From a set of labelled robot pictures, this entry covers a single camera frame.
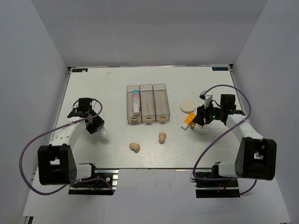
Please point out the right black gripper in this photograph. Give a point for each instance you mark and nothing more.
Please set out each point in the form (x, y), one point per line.
(201, 114)

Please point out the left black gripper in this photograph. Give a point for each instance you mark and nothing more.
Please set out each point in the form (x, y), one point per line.
(99, 121)

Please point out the white tube blue logo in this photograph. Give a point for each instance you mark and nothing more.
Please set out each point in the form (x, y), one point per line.
(102, 132)

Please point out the white tube pink blue print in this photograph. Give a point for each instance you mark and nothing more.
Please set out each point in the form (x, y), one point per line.
(136, 102)

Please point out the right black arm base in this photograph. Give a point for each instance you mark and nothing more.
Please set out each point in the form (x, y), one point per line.
(217, 189)

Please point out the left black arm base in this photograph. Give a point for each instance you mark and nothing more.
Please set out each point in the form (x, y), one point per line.
(103, 182)

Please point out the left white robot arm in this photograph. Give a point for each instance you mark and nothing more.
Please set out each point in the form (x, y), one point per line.
(56, 162)

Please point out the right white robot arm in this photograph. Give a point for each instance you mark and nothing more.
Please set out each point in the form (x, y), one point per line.
(256, 157)

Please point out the right beige makeup sponge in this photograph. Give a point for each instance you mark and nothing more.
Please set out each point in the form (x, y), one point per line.
(162, 137)

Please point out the beige makeup sponge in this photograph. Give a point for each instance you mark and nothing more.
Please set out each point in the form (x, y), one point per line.
(134, 147)
(162, 137)

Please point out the left beige makeup sponge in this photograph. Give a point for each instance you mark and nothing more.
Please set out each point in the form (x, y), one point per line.
(134, 147)

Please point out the white oval compact case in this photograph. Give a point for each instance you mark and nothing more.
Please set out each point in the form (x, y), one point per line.
(199, 129)

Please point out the orange tube white cap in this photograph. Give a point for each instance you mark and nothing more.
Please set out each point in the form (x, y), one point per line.
(188, 121)

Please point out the round cream powder puff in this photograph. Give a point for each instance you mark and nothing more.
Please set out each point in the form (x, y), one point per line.
(187, 106)

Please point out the right clear organizer bin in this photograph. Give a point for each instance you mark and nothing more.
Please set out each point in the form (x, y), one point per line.
(161, 102)

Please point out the clear organizer bin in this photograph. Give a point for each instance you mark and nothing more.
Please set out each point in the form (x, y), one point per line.
(161, 102)
(130, 117)
(147, 103)

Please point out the left clear organizer bin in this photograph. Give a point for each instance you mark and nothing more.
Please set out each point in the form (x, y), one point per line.
(130, 117)

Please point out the middle clear organizer bin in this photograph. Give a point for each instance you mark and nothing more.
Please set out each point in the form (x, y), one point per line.
(147, 103)

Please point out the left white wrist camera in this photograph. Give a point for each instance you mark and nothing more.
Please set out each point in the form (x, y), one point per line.
(75, 104)

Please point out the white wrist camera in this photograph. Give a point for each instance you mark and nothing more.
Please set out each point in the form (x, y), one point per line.
(207, 97)
(75, 104)

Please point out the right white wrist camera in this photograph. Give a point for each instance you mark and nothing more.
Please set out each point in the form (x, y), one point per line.
(207, 97)

